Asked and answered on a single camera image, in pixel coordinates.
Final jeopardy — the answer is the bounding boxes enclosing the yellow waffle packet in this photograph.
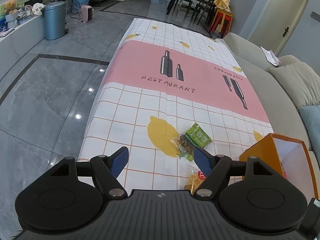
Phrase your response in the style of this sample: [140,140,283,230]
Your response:
[184,170,206,194]

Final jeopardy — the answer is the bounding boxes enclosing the green nut snack packet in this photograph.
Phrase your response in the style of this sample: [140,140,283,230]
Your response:
[170,122,212,161]

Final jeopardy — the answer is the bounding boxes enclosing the orange cardboard box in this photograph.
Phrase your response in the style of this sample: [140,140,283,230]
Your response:
[239,133,319,200]

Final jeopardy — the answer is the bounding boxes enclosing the beige sofa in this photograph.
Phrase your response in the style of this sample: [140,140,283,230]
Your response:
[217,31,320,201]

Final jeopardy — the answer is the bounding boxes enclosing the pink white checkered tablecloth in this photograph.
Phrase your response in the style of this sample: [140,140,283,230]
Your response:
[79,18,273,192]

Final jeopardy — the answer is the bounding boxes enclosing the light blue cushion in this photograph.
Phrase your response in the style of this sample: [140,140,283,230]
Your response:
[299,105,320,155]

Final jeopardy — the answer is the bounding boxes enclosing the papers on sofa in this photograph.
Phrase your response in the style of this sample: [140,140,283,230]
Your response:
[260,47,281,67]

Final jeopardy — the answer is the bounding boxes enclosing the beige cushion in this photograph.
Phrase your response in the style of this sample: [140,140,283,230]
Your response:
[268,62,319,108]

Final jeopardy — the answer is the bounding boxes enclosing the orange stool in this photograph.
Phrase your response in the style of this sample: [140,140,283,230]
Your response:
[209,8,233,37]

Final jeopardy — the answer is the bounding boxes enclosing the pink space heater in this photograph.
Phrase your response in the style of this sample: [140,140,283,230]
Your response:
[79,5,93,23]

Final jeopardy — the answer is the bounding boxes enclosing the blue metal trash bin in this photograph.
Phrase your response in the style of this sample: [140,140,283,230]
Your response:
[42,1,66,40]

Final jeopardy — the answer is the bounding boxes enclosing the teddy bear toy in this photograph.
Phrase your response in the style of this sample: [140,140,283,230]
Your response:
[4,0,17,15]

